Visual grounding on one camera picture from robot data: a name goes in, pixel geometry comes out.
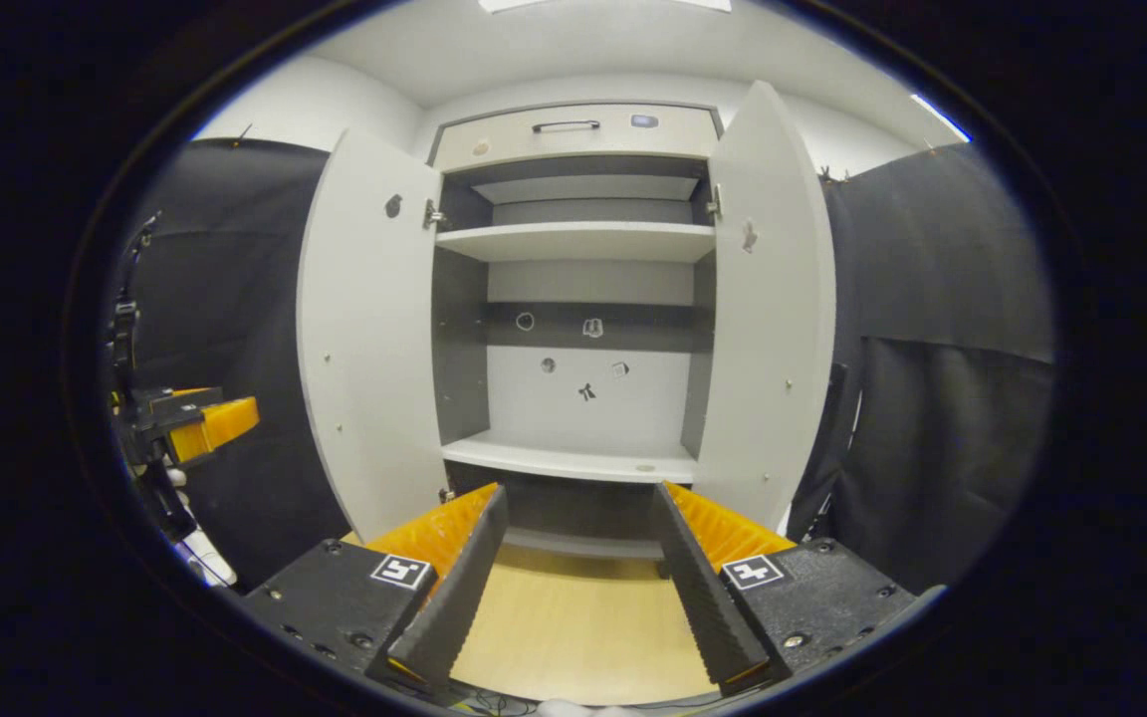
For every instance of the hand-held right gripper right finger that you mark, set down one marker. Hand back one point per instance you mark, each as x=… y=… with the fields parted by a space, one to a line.
x=698 y=588

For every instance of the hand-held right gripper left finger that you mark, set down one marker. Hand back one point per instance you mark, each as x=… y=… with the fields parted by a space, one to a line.
x=464 y=597

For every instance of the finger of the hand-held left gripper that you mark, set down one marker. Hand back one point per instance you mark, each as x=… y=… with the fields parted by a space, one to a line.
x=220 y=426
x=180 y=403

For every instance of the grey shoe cabinet door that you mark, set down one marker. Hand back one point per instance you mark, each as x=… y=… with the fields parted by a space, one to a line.
x=364 y=349
x=763 y=349

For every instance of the grey double-door shoe cabinet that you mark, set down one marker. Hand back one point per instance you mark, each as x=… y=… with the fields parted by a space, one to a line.
x=534 y=408

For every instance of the white cabinet shelf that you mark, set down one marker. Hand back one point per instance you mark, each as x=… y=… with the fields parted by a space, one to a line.
x=564 y=460
x=573 y=241

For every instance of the grey cabinet drawer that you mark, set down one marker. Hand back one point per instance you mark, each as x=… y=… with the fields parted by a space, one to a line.
x=494 y=139

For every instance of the black backdrop cloth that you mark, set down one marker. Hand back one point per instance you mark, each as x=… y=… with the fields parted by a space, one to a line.
x=952 y=448

